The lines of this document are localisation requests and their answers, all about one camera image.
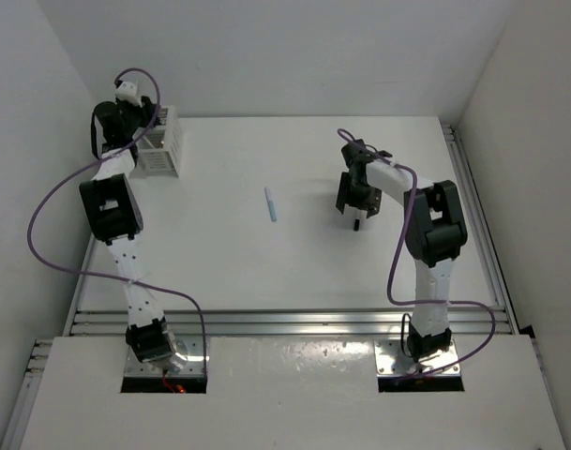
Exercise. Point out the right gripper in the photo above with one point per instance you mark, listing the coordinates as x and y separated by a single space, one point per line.
371 204

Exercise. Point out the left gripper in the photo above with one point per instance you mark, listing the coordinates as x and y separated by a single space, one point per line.
146 112

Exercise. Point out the light blue makeup pen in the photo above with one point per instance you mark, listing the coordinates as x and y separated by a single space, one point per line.
270 205

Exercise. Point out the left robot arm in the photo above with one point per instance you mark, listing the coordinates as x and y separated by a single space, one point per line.
116 220

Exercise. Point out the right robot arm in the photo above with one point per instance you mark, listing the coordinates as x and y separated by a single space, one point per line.
433 232

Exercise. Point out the white slotted organizer box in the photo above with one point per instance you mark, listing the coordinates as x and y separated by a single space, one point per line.
160 150

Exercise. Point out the white front cover board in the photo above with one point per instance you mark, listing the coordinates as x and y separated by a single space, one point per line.
271 393

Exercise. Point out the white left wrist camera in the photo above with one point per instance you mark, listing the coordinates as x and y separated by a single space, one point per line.
128 92

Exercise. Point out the aluminium frame rail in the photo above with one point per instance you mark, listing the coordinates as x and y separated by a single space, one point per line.
322 321

